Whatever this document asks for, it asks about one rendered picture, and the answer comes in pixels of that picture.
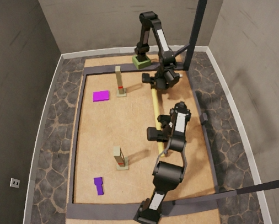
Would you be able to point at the purple rectangular block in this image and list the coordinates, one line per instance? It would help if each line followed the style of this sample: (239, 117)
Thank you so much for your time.
(100, 96)

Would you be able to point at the long yellow rail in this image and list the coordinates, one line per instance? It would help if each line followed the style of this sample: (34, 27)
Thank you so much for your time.
(156, 112)

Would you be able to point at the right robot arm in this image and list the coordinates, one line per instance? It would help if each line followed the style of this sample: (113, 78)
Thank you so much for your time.
(165, 53)

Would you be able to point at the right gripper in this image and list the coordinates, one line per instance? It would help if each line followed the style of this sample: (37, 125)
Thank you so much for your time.
(146, 78)

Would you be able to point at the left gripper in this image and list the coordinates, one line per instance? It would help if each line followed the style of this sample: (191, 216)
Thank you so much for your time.
(157, 135)

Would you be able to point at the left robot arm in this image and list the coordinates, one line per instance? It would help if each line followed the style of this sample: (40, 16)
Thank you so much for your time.
(167, 176)

